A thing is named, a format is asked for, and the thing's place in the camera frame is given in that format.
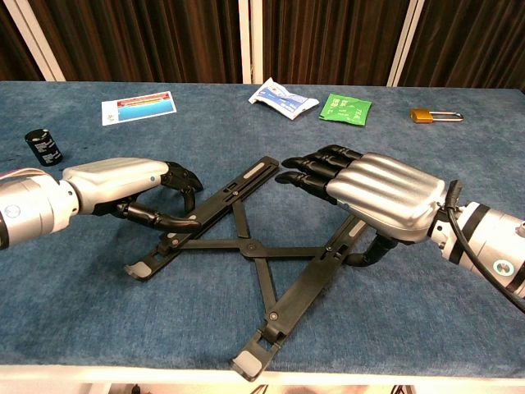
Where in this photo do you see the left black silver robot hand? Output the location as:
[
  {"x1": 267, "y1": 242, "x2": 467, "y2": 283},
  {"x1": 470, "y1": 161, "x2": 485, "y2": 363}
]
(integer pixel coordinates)
[{"x1": 61, "y1": 157, "x2": 204, "y2": 234}]

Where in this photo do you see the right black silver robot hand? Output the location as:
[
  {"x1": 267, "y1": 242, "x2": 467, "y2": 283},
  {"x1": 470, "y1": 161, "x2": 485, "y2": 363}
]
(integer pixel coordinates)
[{"x1": 274, "y1": 144, "x2": 448, "y2": 268}]

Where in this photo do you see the black folding laptop stand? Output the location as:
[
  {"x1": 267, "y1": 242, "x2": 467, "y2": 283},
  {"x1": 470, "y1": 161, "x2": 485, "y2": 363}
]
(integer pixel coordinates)
[{"x1": 123, "y1": 155, "x2": 370, "y2": 383}]

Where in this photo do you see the small black labelled cylinder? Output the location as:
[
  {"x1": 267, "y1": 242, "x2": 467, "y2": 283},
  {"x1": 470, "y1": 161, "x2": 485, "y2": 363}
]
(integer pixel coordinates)
[{"x1": 24, "y1": 128, "x2": 64, "y2": 167}]

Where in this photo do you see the blue red picture card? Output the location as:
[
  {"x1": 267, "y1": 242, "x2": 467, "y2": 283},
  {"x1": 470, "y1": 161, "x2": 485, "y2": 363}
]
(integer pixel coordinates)
[{"x1": 101, "y1": 90, "x2": 177, "y2": 127}]

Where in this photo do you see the brass padlock long shackle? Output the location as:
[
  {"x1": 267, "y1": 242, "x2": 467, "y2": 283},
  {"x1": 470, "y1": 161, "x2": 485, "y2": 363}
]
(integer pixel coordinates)
[{"x1": 409, "y1": 108, "x2": 465, "y2": 125}]

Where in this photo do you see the green sachet packet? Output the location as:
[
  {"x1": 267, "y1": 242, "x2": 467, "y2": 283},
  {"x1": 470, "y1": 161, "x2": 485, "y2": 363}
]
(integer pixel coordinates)
[{"x1": 318, "y1": 93, "x2": 373, "y2": 127}]

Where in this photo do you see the blue velvet table cover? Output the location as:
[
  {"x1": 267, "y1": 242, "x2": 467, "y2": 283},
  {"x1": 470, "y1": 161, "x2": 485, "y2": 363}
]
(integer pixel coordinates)
[{"x1": 0, "y1": 80, "x2": 525, "y2": 378}]

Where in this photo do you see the dark brown curtain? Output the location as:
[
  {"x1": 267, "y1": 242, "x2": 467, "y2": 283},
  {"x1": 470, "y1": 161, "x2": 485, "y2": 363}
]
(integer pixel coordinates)
[
  {"x1": 0, "y1": 0, "x2": 44, "y2": 82},
  {"x1": 28, "y1": 0, "x2": 243, "y2": 83},
  {"x1": 262, "y1": 0, "x2": 411, "y2": 87},
  {"x1": 399, "y1": 0, "x2": 525, "y2": 89}
]

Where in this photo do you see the white blue plastic packet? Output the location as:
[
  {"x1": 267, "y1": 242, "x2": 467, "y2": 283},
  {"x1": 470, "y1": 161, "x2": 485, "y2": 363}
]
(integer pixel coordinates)
[{"x1": 248, "y1": 76, "x2": 321, "y2": 121}]

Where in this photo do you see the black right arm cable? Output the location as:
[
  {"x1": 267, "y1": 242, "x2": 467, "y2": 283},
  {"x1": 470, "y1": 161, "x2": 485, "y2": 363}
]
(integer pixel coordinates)
[{"x1": 445, "y1": 179, "x2": 525, "y2": 314}]

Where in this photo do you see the white frame post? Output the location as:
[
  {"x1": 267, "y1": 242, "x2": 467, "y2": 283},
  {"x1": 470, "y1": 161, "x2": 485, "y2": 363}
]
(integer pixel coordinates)
[
  {"x1": 237, "y1": 0, "x2": 263, "y2": 85},
  {"x1": 3, "y1": 0, "x2": 66, "y2": 82},
  {"x1": 386, "y1": 0, "x2": 426, "y2": 87}
]

